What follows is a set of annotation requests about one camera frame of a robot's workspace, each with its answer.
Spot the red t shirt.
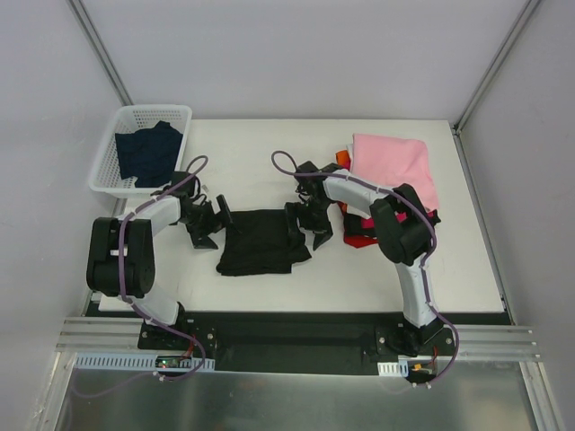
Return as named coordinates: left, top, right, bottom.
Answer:
left=343, top=232, right=377, bottom=249

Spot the magenta t shirt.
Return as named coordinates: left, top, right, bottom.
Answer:
left=360, top=213, right=407, bottom=229

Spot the pink t shirt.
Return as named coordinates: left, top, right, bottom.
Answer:
left=348, top=132, right=440, bottom=212

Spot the white plastic laundry basket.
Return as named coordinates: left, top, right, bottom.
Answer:
left=88, top=104, right=192, bottom=198

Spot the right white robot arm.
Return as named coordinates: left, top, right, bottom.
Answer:
left=291, top=162, right=444, bottom=357

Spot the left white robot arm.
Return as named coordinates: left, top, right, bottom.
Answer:
left=86, top=172, right=233, bottom=349

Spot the navy blue t shirt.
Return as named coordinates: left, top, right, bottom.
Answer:
left=114, top=121, right=183, bottom=189

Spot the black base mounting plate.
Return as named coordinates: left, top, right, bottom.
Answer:
left=137, top=312, right=456, bottom=376

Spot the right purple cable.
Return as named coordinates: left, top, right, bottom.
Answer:
left=270, top=150, right=461, bottom=391

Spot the purple cable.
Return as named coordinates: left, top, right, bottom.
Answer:
left=71, top=154, right=210, bottom=398
left=270, top=150, right=461, bottom=391

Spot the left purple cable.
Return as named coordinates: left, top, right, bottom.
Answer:
left=71, top=154, right=210, bottom=398

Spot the left white cable duct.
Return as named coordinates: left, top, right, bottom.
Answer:
left=75, top=353, right=216, bottom=373

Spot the white cable duct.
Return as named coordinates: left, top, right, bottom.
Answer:
left=377, top=360, right=409, bottom=378
left=75, top=353, right=216, bottom=373

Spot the right white cable duct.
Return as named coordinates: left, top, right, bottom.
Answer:
left=377, top=360, right=409, bottom=378

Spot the aluminium frame rail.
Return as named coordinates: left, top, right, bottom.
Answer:
left=55, top=317, right=543, bottom=362

